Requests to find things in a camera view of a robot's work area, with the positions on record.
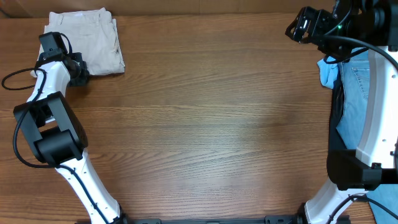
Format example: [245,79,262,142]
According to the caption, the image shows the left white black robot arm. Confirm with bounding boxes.
[12,32,127,223]

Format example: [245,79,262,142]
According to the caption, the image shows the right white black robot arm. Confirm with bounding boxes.
[284,1,397,223]

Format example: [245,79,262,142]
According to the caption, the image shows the light blue shirt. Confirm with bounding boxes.
[317,56,339,89]

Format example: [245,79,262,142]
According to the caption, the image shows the dark navy garment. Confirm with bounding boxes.
[328,78,346,152]

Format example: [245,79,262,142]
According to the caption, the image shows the blue denim jeans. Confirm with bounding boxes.
[336,51,397,224]

